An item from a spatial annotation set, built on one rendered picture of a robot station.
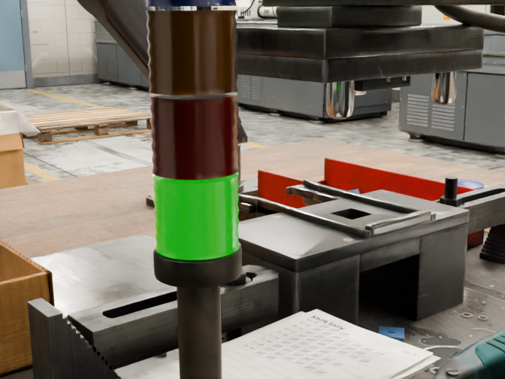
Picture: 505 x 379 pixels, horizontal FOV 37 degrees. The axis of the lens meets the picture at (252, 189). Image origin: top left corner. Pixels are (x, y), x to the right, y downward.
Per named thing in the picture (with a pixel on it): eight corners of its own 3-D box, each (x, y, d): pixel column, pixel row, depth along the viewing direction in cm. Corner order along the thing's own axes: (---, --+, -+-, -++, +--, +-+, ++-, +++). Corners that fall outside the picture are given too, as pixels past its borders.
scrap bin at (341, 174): (325, 200, 102) (326, 156, 100) (483, 243, 83) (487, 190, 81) (257, 215, 94) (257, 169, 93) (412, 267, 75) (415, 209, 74)
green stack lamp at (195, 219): (207, 228, 36) (206, 162, 35) (256, 247, 33) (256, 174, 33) (139, 244, 34) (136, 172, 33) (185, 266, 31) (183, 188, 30)
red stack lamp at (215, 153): (206, 158, 35) (204, 87, 35) (256, 171, 33) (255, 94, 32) (135, 169, 33) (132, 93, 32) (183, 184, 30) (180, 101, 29)
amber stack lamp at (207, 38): (204, 84, 35) (202, 10, 34) (255, 90, 32) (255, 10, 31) (132, 89, 32) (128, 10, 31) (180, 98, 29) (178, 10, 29)
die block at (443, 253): (379, 273, 74) (381, 199, 72) (464, 303, 66) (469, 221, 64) (214, 326, 61) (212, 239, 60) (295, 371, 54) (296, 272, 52)
